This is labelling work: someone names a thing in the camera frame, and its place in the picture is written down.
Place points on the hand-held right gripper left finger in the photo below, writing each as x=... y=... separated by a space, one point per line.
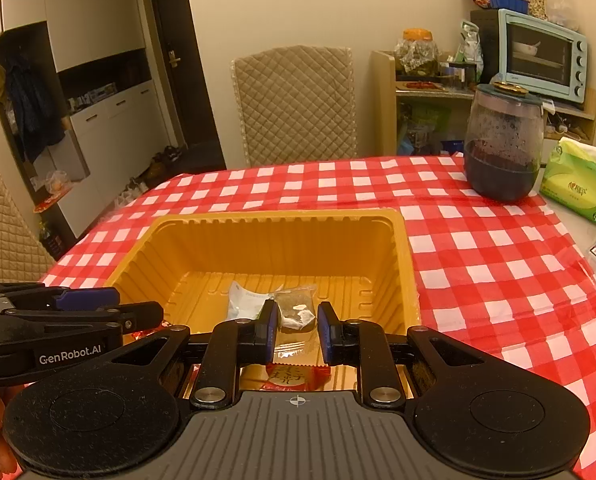
x=271 y=330

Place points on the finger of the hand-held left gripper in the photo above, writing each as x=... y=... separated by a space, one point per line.
x=138 y=316
x=88 y=298

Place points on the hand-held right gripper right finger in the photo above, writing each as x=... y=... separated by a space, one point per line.
x=325 y=332

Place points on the clear dark snack packet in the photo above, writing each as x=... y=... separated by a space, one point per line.
x=293 y=305

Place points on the silver green snack packet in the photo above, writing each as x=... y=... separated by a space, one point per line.
x=243 y=302

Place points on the large red snack packet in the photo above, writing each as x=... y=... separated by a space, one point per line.
x=298 y=377

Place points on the yellow plastic tray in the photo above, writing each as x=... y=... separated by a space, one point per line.
x=203 y=260

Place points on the beige quilted chair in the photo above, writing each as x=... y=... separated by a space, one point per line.
x=293 y=105
x=8 y=230

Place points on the row of shoes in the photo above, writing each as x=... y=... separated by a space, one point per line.
x=148 y=175

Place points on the red checkered tablecloth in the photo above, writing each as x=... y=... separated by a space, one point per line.
x=477 y=285

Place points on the hanging dark coat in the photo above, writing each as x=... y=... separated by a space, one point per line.
x=28 y=110

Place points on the wooden shelf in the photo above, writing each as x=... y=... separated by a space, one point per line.
x=382 y=110

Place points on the dark door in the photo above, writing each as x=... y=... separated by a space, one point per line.
x=188 y=85

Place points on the glass jar with dark contents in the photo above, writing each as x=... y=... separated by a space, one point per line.
x=502 y=160

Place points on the white cabinet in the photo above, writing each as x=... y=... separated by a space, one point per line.
x=103 y=25

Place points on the small dark jar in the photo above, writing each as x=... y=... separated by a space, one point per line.
x=450 y=75

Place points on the green tissue pack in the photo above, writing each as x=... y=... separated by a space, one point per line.
x=575 y=180

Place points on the plastic jar with orange lid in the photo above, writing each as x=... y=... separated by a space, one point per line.
x=417 y=52

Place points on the green white bag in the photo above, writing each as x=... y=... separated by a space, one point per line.
x=470 y=50

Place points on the white bowl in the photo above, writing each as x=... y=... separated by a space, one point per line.
x=526 y=49

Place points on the light blue toaster oven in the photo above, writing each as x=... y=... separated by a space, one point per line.
x=542 y=55

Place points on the blue plastic basket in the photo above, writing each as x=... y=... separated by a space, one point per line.
x=507 y=2

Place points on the clear plastic bag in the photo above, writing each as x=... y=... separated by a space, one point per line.
x=562 y=7

